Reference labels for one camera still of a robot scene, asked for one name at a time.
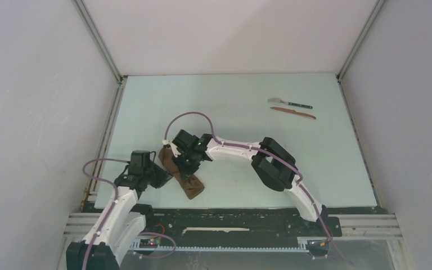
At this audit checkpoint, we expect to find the brown cloth napkin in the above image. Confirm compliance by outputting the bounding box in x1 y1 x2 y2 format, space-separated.
158 147 205 200

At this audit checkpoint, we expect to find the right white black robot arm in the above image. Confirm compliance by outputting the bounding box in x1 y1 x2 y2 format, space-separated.
163 129 328 235

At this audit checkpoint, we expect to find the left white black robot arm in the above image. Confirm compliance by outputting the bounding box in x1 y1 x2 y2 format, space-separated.
65 151 172 269

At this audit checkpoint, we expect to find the brown wooden knife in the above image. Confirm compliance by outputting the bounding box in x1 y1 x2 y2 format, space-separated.
270 106 317 120

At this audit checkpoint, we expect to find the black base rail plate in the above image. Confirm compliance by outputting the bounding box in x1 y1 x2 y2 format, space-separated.
130 208 342 251

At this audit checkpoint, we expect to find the left aluminium corner post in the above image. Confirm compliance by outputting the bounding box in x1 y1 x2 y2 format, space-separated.
71 0 123 84

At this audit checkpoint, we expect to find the aluminium corner post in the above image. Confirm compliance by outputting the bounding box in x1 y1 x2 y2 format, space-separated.
336 0 388 82
71 0 123 84

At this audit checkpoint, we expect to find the grey cable duct strip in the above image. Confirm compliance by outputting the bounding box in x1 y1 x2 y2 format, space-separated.
126 238 310 253

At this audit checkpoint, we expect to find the right aluminium corner post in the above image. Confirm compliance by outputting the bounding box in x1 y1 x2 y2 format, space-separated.
336 0 388 82

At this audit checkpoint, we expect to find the aluminium frame profile front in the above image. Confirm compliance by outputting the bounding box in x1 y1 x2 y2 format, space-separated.
331 214 403 241

